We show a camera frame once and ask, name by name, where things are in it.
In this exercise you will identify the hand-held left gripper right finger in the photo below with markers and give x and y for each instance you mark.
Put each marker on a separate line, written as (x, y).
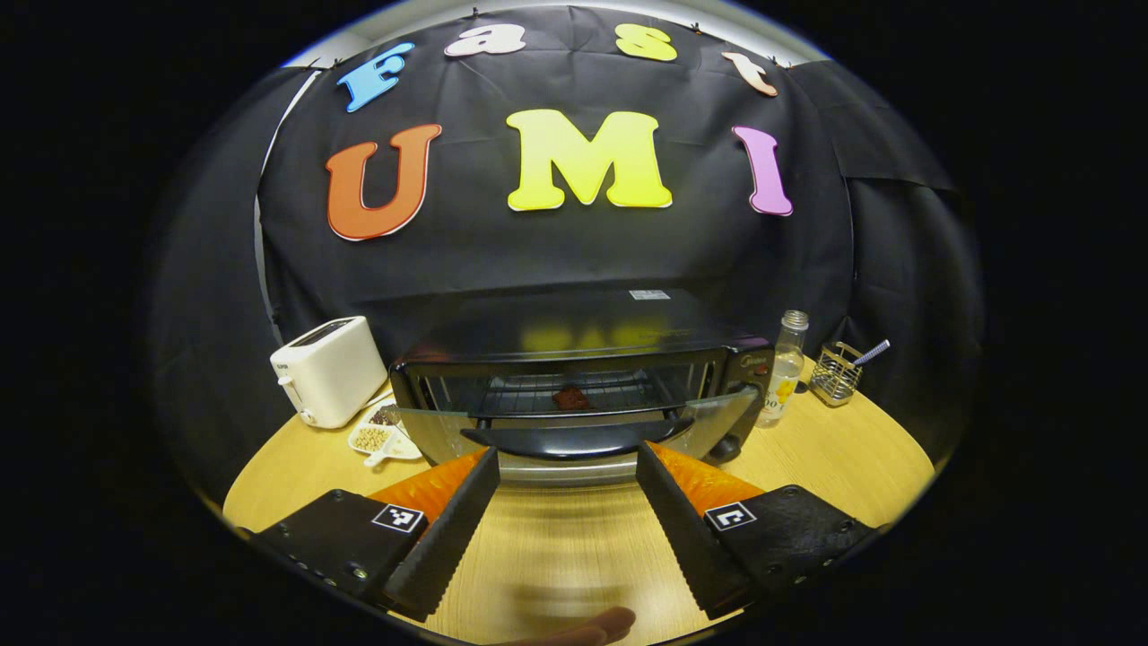
(691, 547)

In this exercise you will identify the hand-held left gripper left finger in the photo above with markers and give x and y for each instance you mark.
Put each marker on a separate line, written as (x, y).
(448, 547)

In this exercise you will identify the brown meat piece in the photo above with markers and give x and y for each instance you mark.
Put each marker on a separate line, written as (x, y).
(570, 398)

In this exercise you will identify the black electric oven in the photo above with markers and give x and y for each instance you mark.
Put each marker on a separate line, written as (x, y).
(574, 327)

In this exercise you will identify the black oven knob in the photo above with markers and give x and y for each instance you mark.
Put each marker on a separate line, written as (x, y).
(728, 447)

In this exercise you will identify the metal oven rack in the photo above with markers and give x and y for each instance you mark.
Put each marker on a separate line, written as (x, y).
(520, 395)

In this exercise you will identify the white dish of beans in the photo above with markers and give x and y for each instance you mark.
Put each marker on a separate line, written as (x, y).
(370, 439)

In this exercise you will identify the white dish of dark grains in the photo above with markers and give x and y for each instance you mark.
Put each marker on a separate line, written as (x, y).
(387, 414)

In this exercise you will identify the clear glass bottle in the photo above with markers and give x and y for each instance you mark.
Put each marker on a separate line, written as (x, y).
(782, 377)

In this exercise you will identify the white toaster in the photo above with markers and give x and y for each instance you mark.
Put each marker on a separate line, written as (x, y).
(327, 372)

